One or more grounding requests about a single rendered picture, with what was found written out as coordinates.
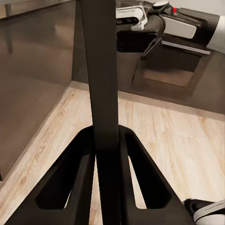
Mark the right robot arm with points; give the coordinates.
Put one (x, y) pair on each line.
(189, 25)

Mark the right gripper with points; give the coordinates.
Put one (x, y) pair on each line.
(131, 42)

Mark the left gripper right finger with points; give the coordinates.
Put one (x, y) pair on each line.
(163, 205)

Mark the oven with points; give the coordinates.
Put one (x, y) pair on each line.
(178, 68)

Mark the poster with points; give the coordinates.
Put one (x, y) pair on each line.
(100, 39)

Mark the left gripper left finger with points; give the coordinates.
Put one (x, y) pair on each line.
(63, 195)

